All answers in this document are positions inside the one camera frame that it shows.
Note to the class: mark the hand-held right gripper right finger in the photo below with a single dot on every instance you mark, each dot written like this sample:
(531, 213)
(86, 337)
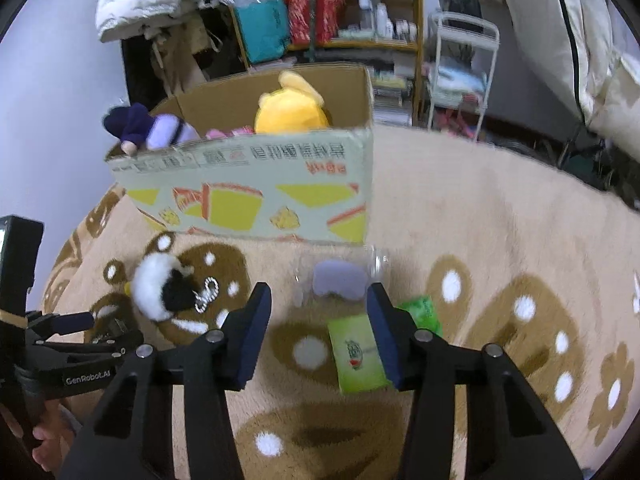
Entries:
(385, 340)

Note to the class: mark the yellow wooden shelf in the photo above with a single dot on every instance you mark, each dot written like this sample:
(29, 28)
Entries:
(350, 46)

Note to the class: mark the teal tote bag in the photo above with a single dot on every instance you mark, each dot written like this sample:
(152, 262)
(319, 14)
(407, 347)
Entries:
(262, 20)

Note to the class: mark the row of cosmetic bottles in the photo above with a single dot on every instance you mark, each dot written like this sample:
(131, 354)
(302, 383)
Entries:
(387, 20)

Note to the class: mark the printed cardboard box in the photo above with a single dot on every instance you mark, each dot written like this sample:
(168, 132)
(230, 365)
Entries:
(240, 185)

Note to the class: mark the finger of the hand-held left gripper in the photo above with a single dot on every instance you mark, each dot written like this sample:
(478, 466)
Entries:
(117, 337)
(70, 322)

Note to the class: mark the person's left hand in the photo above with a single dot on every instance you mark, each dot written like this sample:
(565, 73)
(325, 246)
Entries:
(47, 447)

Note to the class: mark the green pole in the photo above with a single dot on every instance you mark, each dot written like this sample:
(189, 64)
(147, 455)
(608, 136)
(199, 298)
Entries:
(313, 20)

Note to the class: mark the green tissue pack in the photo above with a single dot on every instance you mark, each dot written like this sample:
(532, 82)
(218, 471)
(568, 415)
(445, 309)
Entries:
(355, 355)

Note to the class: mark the black bag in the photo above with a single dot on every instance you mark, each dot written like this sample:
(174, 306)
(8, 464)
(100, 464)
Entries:
(460, 2)

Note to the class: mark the yellow plush toy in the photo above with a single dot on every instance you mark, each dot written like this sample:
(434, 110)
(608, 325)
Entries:
(287, 110)

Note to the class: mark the folded blue white cloth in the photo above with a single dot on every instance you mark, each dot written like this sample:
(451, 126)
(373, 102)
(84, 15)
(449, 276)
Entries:
(460, 77)

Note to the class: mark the purple plush doll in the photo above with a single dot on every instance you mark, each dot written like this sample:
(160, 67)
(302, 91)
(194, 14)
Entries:
(135, 125)

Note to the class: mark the pile of papers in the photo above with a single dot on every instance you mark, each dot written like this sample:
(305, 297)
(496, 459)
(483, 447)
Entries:
(392, 95)

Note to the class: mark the green foil packet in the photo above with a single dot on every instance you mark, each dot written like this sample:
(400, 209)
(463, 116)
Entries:
(422, 312)

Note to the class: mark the black hanging garment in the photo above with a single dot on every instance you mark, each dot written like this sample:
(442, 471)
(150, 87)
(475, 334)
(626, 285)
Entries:
(137, 75)

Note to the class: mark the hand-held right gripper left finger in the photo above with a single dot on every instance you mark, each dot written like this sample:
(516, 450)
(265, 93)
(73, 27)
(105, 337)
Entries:
(252, 340)

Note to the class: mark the white puffer jacket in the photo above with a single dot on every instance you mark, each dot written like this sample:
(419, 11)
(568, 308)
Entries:
(135, 0)

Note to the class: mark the clear bag with purple item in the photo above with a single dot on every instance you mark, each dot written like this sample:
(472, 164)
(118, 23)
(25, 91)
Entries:
(335, 277)

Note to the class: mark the beige patterned blanket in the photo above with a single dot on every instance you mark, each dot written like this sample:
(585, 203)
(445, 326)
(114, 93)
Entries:
(475, 220)

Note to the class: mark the red patterned bag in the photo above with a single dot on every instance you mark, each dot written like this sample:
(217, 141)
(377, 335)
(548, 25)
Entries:
(310, 10)

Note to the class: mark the beige hanging pants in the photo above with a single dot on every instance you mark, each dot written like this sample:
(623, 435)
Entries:
(180, 55)

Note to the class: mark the white trolley cart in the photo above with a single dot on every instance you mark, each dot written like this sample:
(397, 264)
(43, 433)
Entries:
(492, 35)

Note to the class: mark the cream folding mattress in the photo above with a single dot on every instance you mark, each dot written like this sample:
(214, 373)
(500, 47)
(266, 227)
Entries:
(550, 25)

